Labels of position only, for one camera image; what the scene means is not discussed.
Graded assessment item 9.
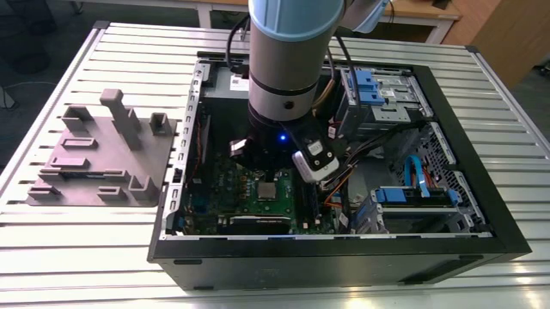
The silver CPU chip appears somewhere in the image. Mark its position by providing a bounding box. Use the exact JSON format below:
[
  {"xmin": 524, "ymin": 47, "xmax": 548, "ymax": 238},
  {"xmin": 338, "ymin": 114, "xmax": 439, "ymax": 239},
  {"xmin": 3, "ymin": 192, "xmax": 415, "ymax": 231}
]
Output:
[{"xmin": 256, "ymin": 182, "xmax": 278, "ymax": 198}]

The CPU socket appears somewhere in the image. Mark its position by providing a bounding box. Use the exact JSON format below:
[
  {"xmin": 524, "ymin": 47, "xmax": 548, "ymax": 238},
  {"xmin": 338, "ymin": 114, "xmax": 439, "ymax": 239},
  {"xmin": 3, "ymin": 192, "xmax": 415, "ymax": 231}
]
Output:
[{"xmin": 254, "ymin": 179, "xmax": 281, "ymax": 203}]

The green motherboard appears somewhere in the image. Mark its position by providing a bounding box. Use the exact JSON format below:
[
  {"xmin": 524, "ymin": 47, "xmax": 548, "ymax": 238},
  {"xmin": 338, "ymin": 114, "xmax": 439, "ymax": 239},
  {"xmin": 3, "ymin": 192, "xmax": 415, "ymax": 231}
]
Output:
[{"xmin": 177, "ymin": 151, "xmax": 340, "ymax": 235}]

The black RAM stick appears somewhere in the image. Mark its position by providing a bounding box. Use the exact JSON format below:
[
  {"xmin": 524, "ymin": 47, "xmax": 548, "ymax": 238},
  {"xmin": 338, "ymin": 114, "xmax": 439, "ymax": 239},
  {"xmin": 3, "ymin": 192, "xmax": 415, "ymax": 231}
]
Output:
[{"xmin": 306, "ymin": 182, "xmax": 322, "ymax": 225}]

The black graphics card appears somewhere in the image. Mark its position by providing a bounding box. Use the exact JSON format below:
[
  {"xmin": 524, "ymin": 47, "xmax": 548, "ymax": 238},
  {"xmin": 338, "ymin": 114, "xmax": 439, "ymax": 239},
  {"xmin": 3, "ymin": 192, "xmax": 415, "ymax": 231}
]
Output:
[{"xmin": 216, "ymin": 214, "xmax": 293, "ymax": 235}]

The grey power supply unit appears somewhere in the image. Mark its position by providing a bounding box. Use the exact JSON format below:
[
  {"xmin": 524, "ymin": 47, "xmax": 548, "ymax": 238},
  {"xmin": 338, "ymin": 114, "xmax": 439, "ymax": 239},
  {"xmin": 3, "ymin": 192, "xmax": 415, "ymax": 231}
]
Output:
[{"xmin": 200, "ymin": 67, "xmax": 252, "ymax": 152}]

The grey metal drive cage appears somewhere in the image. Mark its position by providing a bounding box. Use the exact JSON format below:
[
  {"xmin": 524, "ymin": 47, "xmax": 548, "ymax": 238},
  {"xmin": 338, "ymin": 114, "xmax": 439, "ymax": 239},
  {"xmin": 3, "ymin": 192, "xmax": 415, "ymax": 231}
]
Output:
[
  {"xmin": 368, "ymin": 188, "xmax": 477, "ymax": 234},
  {"xmin": 336, "ymin": 69, "xmax": 432, "ymax": 139}
]

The blue disk carrier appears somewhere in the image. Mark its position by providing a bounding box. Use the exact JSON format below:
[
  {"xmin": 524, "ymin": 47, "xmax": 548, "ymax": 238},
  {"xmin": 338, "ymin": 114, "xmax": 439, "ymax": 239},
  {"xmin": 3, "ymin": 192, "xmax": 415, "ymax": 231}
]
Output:
[{"xmin": 372, "ymin": 188, "xmax": 459, "ymax": 209}]

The black PC case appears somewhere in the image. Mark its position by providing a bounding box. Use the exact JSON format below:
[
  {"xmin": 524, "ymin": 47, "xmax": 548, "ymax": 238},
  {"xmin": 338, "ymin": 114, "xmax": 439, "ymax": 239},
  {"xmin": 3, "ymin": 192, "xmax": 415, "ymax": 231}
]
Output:
[{"xmin": 146, "ymin": 50, "xmax": 532, "ymax": 290}]

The grey parts rack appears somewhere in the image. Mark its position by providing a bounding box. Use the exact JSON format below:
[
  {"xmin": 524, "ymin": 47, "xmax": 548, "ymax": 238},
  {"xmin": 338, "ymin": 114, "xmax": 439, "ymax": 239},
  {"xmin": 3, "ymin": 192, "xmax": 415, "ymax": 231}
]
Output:
[{"xmin": 25, "ymin": 88, "xmax": 180, "ymax": 209}]

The RAM stick with blue label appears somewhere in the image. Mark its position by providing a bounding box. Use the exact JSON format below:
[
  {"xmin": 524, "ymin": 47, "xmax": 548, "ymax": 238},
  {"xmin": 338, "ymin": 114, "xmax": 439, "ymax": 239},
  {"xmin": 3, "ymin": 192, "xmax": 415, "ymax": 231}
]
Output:
[{"xmin": 58, "ymin": 172, "xmax": 108, "ymax": 180}]

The wooden cabinet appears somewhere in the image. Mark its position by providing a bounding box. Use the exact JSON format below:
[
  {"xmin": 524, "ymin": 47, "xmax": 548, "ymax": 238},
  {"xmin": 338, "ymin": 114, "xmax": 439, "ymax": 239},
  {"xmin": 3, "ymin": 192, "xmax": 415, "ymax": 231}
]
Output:
[{"xmin": 441, "ymin": 0, "xmax": 550, "ymax": 89}]

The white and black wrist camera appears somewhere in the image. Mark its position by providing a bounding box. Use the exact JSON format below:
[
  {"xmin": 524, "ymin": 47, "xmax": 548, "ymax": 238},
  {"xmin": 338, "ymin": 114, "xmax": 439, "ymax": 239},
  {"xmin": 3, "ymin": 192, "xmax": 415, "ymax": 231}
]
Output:
[{"xmin": 290, "ymin": 124, "xmax": 341, "ymax": 184}]

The orange wire bundle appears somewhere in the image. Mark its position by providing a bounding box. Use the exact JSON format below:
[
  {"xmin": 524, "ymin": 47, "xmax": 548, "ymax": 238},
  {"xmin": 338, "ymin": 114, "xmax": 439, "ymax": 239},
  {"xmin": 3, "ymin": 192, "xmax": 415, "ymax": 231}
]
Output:
[{"xmin": 318, "ymin": 189, "xmax": 344, "ymax": 210}]

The black wire bundle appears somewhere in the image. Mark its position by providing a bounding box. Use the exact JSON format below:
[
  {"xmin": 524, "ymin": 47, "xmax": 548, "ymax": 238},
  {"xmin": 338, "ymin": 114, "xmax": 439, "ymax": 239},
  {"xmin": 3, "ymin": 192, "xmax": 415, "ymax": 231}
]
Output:
[{"xmin": 321, "ymin": 120, "xmax": 431, "ymax": 191}]

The blue ribbon wire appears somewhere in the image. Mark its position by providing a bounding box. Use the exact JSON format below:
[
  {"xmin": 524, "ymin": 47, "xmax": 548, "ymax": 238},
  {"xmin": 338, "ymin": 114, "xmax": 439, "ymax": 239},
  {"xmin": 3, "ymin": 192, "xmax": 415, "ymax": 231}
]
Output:
[{"xmin": 348, "ymin": 194, "xmax": 371, "ymax": 234}]

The blue plastic drive bracket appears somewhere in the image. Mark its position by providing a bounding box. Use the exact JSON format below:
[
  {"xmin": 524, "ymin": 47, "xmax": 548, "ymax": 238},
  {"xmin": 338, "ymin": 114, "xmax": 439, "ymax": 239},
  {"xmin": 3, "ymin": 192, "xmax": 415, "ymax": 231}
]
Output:
[{"xmin": 353, "ymin": 70, "xmax": 387, "ymax": 106}]

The black camera cable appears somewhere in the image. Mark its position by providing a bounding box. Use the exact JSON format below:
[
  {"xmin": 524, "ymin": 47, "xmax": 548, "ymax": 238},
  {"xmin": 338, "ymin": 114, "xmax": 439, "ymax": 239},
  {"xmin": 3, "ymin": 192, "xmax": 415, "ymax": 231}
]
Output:
[{"xmin": 225, "ymin": 15, "xmax": 250, "ymax": 80}]

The cable with brass connector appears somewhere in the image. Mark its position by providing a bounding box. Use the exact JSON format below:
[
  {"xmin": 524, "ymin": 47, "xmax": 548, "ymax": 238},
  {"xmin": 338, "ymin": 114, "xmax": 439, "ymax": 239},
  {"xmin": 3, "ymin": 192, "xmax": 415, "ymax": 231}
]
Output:
[{"xmin": 324, "ymin": 35, "xmax": 357, "ymax": 97}]

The blue SATA wire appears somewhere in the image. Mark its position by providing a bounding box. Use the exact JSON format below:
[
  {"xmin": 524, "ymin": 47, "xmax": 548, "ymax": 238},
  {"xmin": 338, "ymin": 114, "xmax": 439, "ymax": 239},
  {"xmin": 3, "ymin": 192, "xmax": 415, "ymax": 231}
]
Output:
[{"xmin": 404, "ymin": 154, "xmax": 431, "ymax": 198}]

